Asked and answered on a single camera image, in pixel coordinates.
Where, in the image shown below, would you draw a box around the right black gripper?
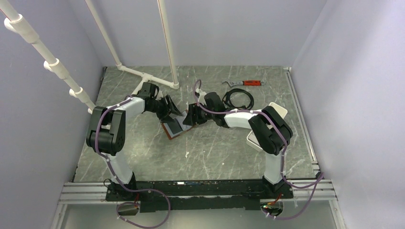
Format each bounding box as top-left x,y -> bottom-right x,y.
183,102 -> 216,126

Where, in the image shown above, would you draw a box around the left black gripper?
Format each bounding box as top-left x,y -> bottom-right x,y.
149,95 -> 182,124

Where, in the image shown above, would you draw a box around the brown leather card holder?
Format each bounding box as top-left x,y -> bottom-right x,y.
161,110 -> 193,140

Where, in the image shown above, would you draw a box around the white plastic tray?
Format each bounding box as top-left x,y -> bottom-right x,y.
246,102 -> 288,152

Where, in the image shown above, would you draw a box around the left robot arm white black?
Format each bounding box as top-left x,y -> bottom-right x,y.
85,83 -> 183,200

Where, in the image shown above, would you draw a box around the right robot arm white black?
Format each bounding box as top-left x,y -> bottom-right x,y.
182,92 -> 293,198

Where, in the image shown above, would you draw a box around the black coiled cable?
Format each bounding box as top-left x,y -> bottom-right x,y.
222,88 -> 255,110

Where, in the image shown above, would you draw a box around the red handled adjustable wrench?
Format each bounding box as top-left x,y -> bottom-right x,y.
222,80 -> 266,87

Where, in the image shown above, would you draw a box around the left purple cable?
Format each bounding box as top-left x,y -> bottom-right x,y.
95,96 -> 171,229

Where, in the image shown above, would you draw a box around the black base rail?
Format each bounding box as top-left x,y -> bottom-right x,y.
106,178 -> 293,213

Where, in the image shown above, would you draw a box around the aluminium frame rails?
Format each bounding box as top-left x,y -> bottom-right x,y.
50,67 -> 349,229

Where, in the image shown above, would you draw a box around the white pvc pipe frame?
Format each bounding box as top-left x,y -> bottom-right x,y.
0,0 -> 181,115

